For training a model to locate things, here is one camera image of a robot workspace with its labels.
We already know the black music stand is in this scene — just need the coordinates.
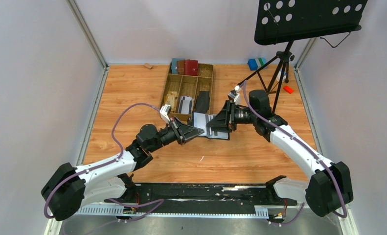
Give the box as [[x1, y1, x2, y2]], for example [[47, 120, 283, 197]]
[[254, 0, 367, 95]]

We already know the gold cards stack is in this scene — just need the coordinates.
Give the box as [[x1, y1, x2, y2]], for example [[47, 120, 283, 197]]
[[164, 91, 179, 109]]

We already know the white slotted cable duct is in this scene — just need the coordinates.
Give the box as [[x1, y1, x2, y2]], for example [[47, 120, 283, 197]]
[[75, 201, 269, 219]]

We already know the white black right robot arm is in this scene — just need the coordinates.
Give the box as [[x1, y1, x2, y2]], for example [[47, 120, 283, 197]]
[[206, 90, 353, 218]]

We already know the red block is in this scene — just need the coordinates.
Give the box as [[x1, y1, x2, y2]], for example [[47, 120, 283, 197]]
[[283, 86, 294, 94]]

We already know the red card wallet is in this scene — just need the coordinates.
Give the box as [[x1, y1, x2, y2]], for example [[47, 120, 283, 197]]
[[184, 60, 199, 76]]

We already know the blue card wallet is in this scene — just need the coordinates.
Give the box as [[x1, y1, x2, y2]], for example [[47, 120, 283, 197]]
[[170, 58, 185, 74]]

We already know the small wooden block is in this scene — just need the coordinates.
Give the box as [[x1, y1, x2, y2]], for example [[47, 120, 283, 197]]
[[144, 63, 153, 70]]

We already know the blue block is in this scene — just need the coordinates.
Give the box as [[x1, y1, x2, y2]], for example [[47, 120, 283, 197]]
[[247, 58, 260, 71]]

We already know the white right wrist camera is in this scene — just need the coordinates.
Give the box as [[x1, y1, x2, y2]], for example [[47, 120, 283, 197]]
[[228, 85, 242, 105]]

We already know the black card holder with sleeves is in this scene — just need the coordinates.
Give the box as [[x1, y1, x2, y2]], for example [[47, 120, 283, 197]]
[[189, 112, 230, 141]]

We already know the brown card wallet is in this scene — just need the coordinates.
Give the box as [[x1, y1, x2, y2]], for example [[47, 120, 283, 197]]
[[176, 60, 185, 75]]

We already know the woven wicker tray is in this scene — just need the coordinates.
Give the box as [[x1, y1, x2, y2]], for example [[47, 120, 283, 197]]
[[160, 63, 214, 106]]

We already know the silver black cards stack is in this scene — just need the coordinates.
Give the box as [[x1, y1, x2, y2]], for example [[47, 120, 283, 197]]
[[178, 96, 194, 115]]

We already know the green block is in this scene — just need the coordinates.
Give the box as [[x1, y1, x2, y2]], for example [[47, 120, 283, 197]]
[[257, 57, 267, 68]]

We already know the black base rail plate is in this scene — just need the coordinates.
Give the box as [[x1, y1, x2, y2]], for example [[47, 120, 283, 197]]
[[116, 183, 297, 209]]

